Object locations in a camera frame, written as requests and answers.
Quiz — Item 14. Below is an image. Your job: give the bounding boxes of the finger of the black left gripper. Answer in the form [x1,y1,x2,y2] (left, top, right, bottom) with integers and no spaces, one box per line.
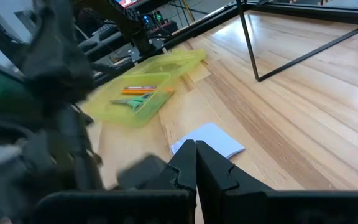
[116,154,169,190]

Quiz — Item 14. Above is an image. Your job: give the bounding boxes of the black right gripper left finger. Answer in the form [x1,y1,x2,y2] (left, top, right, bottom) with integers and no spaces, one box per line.
[31,139,198,224]

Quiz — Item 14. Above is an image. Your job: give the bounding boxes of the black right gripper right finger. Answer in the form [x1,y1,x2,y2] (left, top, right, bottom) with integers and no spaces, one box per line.
[196,139,358,224]

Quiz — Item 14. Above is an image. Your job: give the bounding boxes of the white lavender notepad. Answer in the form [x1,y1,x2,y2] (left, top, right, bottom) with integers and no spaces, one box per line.
[170,122,246,159]

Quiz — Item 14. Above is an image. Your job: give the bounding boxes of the yellow-green translucent plastic box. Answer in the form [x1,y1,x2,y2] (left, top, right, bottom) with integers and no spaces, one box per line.
[81,72,176,129]

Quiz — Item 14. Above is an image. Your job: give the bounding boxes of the orange pencil pink eraser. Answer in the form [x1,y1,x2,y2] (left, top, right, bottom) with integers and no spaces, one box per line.
[121,88,176,96]

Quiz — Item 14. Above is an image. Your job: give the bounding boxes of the purple silver pen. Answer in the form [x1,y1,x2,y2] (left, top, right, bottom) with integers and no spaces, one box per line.
[124,85,158,91]

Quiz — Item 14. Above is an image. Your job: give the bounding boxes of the yellow-green plastic lid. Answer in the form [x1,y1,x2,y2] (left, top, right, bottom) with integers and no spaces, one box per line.
[134,47,208,79]

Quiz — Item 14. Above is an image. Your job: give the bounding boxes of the black keyboard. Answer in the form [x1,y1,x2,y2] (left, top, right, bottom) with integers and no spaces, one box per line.
[97,23,120,42]

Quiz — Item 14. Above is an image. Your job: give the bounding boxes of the black red device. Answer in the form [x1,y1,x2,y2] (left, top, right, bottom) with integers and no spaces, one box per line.
[147,19,179,35]

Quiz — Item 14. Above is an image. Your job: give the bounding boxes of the black box with LEDs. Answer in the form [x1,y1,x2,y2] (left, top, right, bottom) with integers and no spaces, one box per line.
[140,9,166,30]

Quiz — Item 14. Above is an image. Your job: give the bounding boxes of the lit computer monitor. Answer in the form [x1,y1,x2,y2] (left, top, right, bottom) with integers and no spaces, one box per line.
[114,0,143,9]

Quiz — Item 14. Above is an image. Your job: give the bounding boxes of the green handled scissors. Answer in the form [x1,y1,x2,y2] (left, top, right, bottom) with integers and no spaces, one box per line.
[109,92,155,112]

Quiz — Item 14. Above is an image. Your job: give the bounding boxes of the black metal frame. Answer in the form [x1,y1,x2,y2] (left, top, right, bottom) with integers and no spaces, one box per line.
[234,0,358,83]

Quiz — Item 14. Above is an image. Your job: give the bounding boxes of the yellow cable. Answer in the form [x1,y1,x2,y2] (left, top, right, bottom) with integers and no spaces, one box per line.
[181,0,196,23]

